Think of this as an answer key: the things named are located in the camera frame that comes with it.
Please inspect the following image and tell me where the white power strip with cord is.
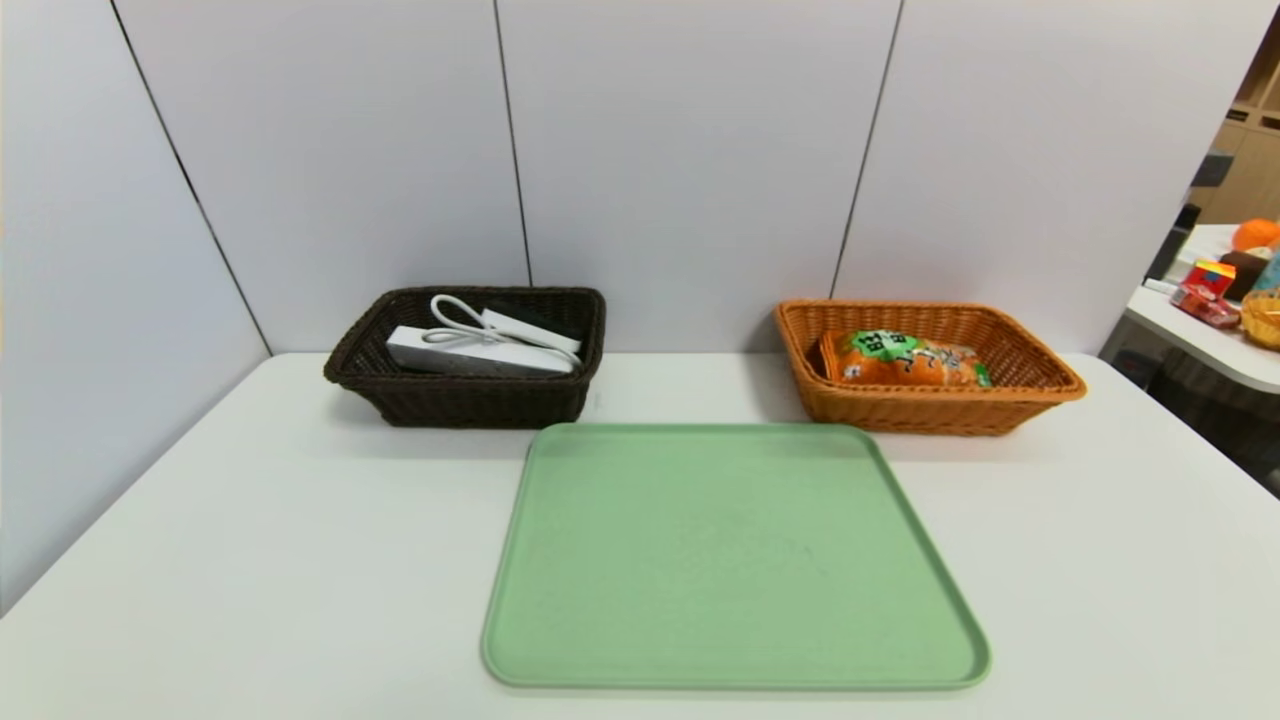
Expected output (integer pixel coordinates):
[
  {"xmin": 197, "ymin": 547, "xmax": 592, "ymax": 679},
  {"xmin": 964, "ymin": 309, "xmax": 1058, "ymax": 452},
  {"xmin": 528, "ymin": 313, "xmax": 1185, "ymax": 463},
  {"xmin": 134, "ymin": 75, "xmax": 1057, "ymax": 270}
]
[{"xmin": 386, "ymin": 293, "xmax": 584, "ymax": 379}]

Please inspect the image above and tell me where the orange snack bag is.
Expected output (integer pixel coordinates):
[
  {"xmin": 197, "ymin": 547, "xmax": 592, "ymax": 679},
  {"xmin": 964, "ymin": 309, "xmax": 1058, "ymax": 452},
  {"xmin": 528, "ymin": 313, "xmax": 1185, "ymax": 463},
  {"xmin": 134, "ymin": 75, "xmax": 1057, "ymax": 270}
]
[{"xmin": 820, "ymin": 330, "xmax": 993, "ymax": 389}]

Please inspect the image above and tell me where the dark brown wicker basket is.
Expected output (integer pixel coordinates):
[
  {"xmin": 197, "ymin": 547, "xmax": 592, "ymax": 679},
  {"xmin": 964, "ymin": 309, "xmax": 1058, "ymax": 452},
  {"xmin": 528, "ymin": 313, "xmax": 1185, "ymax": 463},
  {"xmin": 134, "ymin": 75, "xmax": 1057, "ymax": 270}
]
[{"xmin": 323, "ymin": 286, "xmax": 607, "ymax": 429}]

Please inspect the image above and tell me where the orange wicker basket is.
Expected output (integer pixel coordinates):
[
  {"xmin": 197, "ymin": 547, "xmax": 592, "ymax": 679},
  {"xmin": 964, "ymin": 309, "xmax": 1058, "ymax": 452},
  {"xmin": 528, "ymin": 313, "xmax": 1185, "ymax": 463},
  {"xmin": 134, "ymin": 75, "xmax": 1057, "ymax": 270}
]
[{"xmin": 776, "ymin": 300, "xmax": 1088, "ymax": 436}]

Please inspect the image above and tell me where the light green plastic tray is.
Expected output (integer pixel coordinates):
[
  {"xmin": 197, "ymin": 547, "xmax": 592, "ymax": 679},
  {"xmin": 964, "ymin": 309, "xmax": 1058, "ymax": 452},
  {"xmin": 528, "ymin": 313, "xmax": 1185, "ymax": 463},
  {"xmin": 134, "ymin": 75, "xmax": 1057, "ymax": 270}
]
[{"xmin": 481, "ymin": 422, "xmax": 992, "ymax": 691}]

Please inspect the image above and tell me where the box under side table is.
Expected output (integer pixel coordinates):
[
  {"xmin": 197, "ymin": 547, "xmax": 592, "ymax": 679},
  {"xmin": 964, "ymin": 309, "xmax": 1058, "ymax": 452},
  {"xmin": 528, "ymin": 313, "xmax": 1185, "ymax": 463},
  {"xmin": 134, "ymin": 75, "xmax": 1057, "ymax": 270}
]
[{"xmin": 1110, "ymin": 345, "xmax": 1161, "ymax": 389}]

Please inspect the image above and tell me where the black chair back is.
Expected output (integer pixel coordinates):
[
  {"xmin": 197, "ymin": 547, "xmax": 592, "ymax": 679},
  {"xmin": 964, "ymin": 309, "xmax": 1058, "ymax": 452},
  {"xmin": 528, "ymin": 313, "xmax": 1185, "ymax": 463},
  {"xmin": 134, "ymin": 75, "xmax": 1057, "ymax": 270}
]
[{"xmin": 1146, "ymin": 203, "xmax": 1201, "ymax": 281}]

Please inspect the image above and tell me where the white side table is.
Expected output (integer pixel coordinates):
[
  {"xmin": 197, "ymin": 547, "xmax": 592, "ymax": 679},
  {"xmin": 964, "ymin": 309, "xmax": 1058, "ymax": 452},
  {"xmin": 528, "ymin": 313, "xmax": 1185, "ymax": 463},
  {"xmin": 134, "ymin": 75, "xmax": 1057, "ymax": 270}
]
[{"xmin": 1125, "ymin": 222, "xmax": 1280, "ymax": 393}]

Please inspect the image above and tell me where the red snack packet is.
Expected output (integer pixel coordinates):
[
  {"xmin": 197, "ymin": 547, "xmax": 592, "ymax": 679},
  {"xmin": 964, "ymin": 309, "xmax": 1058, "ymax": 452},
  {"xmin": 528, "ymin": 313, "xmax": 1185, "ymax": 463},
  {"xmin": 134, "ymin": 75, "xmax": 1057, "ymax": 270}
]
[{"xmin": 1172, "ymin": 285, "xmax": 1243, "ymax": 329}]

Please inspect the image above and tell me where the red and yellow box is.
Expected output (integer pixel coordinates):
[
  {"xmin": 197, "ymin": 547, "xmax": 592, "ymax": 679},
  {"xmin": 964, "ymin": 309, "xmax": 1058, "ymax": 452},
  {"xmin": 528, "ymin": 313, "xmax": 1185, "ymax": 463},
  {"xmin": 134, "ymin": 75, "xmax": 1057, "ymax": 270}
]
[{"xmin": 1187, "ymin": 260, "xmax": 1239, "ymax": 299}]

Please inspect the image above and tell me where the dark brown block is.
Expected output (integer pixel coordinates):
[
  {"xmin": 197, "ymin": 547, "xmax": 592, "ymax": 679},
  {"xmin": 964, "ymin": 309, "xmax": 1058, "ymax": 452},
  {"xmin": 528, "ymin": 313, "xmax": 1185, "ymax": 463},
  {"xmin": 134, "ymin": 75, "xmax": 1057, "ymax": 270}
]
[{"xmin": 1222, "ymin": 250, "xmax": 1271, "ymax": 299}]

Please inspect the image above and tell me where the wooden shelf unit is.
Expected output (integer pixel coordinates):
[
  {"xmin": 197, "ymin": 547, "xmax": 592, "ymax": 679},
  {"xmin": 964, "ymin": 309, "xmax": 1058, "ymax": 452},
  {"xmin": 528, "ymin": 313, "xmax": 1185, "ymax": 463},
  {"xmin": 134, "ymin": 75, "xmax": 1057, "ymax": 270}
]
[{"xmin": 1195, "ymin": 20, "xmax": 1280, "ymax": 223}]

